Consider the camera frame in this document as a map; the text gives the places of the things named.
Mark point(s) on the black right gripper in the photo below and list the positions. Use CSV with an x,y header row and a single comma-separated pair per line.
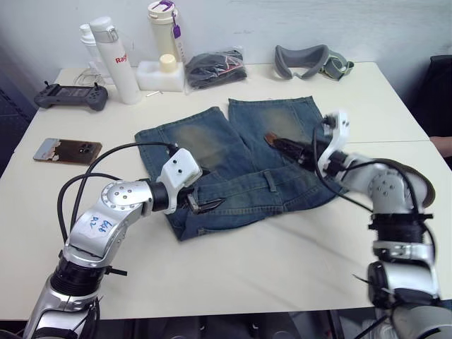
x,y
310,153

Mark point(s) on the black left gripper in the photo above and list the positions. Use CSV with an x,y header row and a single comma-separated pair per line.
x,y
190,202

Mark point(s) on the brown braided belt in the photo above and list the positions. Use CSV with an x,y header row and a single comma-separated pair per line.
x,y
271,138

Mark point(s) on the blue denim shorts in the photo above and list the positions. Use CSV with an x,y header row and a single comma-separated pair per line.
x,y
247,197

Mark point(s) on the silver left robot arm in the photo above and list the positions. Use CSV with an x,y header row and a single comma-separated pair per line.
x,y
116,197

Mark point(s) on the bystander bare forearm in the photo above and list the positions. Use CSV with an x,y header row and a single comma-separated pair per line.
x,y
443,145

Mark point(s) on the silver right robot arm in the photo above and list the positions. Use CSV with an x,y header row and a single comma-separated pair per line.
x,y
388,187

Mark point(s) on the black clothing in plastic bag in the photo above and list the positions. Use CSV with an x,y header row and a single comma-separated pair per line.
x,y
215,70

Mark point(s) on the white foam block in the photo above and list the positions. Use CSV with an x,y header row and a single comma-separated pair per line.
x,y
150,77

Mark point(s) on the cream cylindrical cap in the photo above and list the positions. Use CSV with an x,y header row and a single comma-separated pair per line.
x,y
167,63

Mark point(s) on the smartphone with brown case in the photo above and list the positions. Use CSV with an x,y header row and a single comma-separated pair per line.
x,y
70,150

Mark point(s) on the black clothed bystander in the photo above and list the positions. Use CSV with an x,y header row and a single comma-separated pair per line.
x,y
439,95

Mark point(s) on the purple hang tag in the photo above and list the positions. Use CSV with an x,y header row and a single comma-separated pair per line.
x,y
176,31

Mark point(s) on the white thermos with red print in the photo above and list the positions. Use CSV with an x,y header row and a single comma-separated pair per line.
x,y
118,67

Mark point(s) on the cream tumbler with purple lid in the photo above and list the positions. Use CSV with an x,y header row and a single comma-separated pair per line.
x,y
163,31

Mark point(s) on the dark grey handheld controller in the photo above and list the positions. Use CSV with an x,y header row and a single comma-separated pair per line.
x,y
70,96

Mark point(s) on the white plastic bottle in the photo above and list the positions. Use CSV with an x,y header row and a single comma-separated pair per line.
x,y
87,42

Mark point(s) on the dark blue crate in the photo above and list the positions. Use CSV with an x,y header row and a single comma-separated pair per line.
x,y
14,120

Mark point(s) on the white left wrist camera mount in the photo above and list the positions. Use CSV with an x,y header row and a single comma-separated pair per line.
x,y
178,169

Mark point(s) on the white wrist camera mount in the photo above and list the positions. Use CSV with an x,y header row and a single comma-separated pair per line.
x,y
339,134
178,169

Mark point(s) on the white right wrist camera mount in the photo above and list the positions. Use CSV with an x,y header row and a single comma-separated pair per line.
x,y
339,134

